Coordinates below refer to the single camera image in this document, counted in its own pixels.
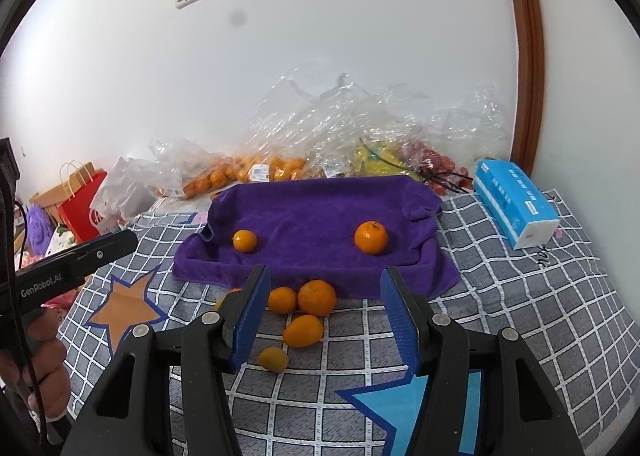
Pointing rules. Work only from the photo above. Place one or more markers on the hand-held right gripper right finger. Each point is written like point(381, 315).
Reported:
point(400, 321)

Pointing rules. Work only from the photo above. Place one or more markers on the blue tissue pack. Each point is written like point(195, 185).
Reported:
point(510, 196)

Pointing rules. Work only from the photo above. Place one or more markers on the white plastic bag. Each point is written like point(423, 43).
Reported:
point(125, 191)

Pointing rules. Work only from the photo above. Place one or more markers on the brown paper bag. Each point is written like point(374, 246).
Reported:
point(47, 198)

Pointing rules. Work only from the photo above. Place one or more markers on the purple fluffy item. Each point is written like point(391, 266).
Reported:
point(37, 231)

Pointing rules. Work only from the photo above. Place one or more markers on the person's left hand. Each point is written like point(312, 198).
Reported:
point(50, 366)

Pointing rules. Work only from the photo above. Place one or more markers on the crinkled clear plastic bag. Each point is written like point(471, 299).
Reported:
point(350, 116)

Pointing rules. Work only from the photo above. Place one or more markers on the small round orange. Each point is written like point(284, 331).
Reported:
point(235, 291)
point(245, 241)
point(282, 299)

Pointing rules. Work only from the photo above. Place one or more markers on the oval orange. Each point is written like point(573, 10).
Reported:
point(302, 330)

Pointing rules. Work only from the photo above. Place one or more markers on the small yellowish fruit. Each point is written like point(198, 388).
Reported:
point(273, 359)

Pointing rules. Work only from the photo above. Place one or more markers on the large orange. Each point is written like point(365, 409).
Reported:
point(317, 297)

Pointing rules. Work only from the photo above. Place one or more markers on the white barcode label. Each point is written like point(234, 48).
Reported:
point(334, 168)
point(260, 172)

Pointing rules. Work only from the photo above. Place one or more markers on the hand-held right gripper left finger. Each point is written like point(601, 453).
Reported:
point(250, 326)

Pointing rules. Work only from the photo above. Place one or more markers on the pile of red fruits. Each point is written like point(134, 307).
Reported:
point(437, 161)

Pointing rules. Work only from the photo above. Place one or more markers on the mandarin with stem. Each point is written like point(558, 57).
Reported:
point(371, 237)

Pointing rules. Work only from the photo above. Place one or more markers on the purple towel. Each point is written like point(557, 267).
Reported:
point(310, 216)

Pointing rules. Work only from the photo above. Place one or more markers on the pile of bagged oranges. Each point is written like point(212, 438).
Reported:
point(225, 176)

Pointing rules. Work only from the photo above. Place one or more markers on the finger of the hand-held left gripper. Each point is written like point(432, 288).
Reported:
point(112, 243)

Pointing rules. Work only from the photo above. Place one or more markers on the grey checked blanket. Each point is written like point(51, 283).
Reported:
point(525, 296)

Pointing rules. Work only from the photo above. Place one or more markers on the red paper bag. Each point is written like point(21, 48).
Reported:
point(80, 206)

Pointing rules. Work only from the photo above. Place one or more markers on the brown wooden door frame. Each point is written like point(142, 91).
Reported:
point(530, 61)

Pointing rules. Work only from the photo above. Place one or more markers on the yellow fruit bunch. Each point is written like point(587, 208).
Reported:
point(385, 161)

